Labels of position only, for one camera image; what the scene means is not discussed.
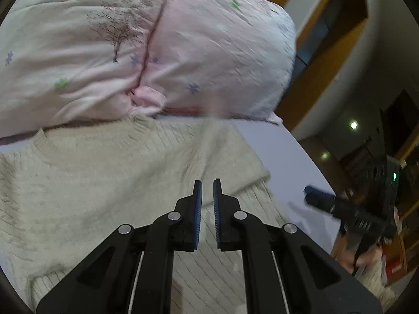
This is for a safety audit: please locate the person's right hand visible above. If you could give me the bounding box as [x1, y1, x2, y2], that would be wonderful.
[330, 229, 386, 270]

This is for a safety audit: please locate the cream cable-knit sweater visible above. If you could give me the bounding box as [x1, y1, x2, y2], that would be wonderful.
[1, 116, 285, 313]

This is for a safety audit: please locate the pink floral duvet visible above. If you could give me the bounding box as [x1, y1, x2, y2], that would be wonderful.
[1, 0, 296, 137]

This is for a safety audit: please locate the fuzzy beige right sleeve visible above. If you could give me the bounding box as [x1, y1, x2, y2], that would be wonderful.
[355, 258, 401, 312]

